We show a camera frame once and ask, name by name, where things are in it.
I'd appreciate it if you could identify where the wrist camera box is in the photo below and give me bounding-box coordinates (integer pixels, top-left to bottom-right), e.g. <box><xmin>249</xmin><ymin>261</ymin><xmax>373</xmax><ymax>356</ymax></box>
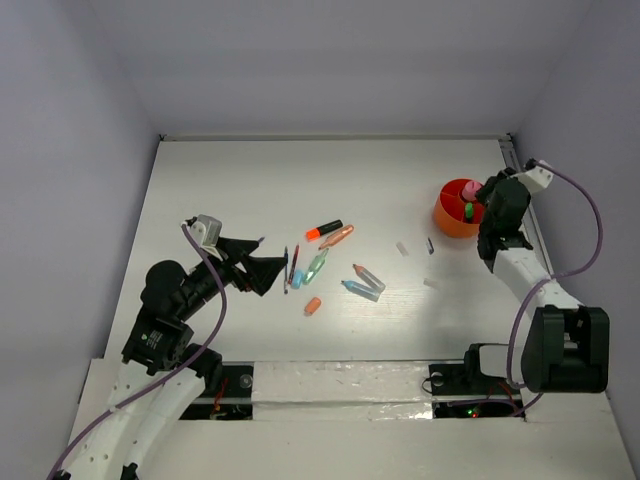
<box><xmin>184</xmin><ymin>214</ymin><xmax>222</xmax><ymax>250</ymax></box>
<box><xmin>514</xmin><ymin>158</ymin><xmax>554</xmax><ymax>195</ymax></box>

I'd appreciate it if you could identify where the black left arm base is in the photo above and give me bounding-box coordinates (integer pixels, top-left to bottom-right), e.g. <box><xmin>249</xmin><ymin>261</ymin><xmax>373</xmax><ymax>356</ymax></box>
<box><xmin>180</xmin><ymin>363</ymin><xmax>254</xmax><ymax>421</ymax></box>

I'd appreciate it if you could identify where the small clear plastic piece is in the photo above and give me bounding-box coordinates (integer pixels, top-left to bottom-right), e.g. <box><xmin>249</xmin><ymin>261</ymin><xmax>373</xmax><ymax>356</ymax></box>
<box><xmin>423</xmin><ymin>278</ymin><xmax>439</xmax><ymax>289</ymax></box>

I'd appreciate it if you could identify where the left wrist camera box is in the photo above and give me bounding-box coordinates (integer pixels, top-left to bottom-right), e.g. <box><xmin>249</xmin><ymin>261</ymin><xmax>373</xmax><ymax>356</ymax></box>
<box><xmin>184</xmin><ymin>214</ymin><xmax>222</xmax><ymax>250</ymax></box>

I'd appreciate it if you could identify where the green cap black highlighter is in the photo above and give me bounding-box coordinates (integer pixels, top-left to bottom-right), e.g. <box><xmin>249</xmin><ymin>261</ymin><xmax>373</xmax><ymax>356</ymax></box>
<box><xmin>464</xmin><ymin>202</ymin><xmax>475</xmax><ymax>223</ymax></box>

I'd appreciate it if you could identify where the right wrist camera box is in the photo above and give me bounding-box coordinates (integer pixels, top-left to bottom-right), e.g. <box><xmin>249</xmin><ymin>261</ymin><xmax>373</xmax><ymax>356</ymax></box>
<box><xmin>514</xmin><ymin>158</ymin><xmax>554</xmax><ymax>195</ymax></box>

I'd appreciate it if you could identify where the blue ballpoint pen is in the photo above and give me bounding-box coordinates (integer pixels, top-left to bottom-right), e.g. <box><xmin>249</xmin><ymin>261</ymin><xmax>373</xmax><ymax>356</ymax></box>
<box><xmin>283</xmin><ymin>246</ymin><xmax>289</xmax><ymax>295</ymax></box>

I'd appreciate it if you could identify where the peach translucent marker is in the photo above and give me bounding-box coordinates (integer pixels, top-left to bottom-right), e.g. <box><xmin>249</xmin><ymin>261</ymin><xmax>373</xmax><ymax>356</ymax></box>
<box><xmin>318</xmin><ymin>224</ymin><xmax>354</xmax><ymax>250</ymax></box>

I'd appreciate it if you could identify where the clear plastic cap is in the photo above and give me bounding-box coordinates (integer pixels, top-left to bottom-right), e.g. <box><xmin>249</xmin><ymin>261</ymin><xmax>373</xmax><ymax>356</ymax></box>
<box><xmin>396</xmin><ymin>242</ymin><xmax>409</xmax><ymax>257</ymax></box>

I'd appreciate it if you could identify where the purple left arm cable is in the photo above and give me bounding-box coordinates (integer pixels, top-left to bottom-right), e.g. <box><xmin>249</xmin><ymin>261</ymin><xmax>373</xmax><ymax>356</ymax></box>
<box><xmin>47</xmin><ymin>222</ymin><xmax>229</xmax><ymax>480</ymax></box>

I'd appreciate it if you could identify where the light blue marker cap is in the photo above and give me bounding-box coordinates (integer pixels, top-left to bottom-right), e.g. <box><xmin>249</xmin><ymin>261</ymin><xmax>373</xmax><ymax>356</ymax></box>
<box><xmin>290</xmin><ymin>269</ymin><xmax>305</xmax><ymax>289</ymax></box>

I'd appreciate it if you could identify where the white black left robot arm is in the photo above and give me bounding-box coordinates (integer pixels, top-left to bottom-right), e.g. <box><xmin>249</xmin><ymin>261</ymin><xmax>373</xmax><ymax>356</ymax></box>
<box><xmin>48</xmin><ymin>238</ymin><xmax>287</xmax><ymax>479</ymax></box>

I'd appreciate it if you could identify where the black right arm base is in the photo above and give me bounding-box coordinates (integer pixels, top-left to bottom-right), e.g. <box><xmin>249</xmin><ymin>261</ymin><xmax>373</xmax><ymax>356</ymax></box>
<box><xmin>421</xmin><ymin>343</ymin><xmax>525</xmax><ymax>419</ymax></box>

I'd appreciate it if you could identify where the orange round organizer container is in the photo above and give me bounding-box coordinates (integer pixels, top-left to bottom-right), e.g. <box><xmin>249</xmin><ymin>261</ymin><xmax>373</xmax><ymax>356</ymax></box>
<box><xmin>432</xmin><ymin>178</ymin><xmax>485</xmax><ymax>239</ymax></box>

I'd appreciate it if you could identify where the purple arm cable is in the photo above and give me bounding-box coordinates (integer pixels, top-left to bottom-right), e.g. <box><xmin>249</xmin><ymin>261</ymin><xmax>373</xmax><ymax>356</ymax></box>
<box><xmin>47</xmin><ymin>222</ymin><xmax>229</xmax><ymax>480</ymax></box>
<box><xmin>447</xmin><ymin>159</ymin><xmax>605</xmax><ymax>419</ymax></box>

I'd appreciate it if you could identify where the orange tip clear highlighter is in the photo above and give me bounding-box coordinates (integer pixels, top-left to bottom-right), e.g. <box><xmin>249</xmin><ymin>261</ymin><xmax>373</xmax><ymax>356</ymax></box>
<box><xmin>353</xmin><ymin>264</ymin><xmax>386</xmax><ymax>293</ymax></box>

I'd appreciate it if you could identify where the red gel pen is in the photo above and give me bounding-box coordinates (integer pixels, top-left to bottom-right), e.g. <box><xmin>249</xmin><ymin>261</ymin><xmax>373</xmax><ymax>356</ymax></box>
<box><xmin>288</xmin><ymin>244</ymin><xmax>300</xmax><ymax>285</ymax></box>

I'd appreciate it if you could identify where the orange marker cap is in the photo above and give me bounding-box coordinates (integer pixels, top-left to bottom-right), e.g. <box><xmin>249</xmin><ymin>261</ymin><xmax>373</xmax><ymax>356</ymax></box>
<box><xmin>303</xmin><ymin>297</ymin><xmax>322</xmax><ymax>316</ymax></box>

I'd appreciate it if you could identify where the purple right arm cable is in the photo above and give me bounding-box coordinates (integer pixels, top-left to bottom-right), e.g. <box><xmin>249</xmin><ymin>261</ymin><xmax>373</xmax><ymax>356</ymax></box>
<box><xmin>447</xmin><ymin>159</ymin><xmax>605</xmax><ymax>419</ymax></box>

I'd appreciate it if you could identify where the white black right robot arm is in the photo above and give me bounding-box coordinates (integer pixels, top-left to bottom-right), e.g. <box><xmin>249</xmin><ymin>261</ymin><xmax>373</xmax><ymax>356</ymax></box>
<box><xmin>476</xmin><ymin>159</ymin><xmax>610</xmax><ymax>394</ymax></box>

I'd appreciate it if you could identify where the orange cap black highlighter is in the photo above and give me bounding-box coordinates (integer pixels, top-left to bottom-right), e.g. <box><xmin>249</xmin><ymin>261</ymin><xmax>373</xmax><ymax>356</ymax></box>
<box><xmin>305</xmin><ymin>220</ymin><xmax>343</xmax><ymax>241</ymax></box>

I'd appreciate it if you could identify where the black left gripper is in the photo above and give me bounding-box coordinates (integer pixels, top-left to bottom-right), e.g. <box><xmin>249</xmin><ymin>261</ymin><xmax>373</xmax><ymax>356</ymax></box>
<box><xmin>177</xmin><ymin>235</ymin><xmax>288</xmax><ymax>318</ymax></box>

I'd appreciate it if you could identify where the mint green highlighter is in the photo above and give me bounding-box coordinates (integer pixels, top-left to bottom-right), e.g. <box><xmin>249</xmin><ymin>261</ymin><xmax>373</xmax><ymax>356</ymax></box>
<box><xmin>303</xmin><ymin>248</ymin><xmax>329</xmax><ymax>285</ymax></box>

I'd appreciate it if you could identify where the blue tip clear highlighter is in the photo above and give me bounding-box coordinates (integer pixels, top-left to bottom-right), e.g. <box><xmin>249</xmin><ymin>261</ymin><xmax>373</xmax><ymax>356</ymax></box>
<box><xmin>341</xmin><ymin>280</ymin><xmax>380</xmax><ymax>302</ymax></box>

